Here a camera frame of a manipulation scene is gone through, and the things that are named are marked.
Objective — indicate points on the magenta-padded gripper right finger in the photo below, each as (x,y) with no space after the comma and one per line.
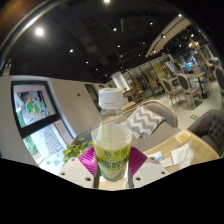
(137,160)

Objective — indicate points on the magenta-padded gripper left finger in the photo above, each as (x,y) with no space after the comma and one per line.
(87,159)

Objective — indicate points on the clear green-labelled drink bottle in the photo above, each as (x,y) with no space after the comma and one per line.
(111,143)

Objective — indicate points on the potted green plant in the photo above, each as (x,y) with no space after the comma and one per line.
(75,150)

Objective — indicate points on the white paper napkin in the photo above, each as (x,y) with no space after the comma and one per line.
(175,153)

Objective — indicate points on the grey white chevron pillow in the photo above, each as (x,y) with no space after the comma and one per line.
(145,121)

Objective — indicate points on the yellow square card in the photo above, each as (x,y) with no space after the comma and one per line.
(182,136)

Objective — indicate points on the grey wood-framed sofa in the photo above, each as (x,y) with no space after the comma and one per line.
(160,113)

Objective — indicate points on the grey tufted armchair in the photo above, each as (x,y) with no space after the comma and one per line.
(210,128)

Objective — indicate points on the white round column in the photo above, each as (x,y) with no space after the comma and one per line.
(120,80)

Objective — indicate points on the yellow-panelled shelf unit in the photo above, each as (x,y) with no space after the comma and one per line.
(150,76)

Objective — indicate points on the group of dining chairs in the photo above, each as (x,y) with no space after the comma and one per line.
(188,86)

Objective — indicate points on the group of ceiling lights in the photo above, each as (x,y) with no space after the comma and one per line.
(40,31)

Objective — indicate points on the black-framed wall poster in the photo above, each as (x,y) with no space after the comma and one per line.
(33,106)

